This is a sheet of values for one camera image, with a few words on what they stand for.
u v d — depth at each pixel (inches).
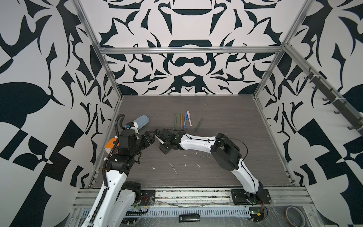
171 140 28.0
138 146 24.8
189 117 41.5
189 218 27.4
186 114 42.5
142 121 39.9
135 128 27.0
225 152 22.1
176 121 41.2
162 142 32.1
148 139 26.3
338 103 23.0
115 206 21.3
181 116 41.4
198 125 40.2
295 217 27.4
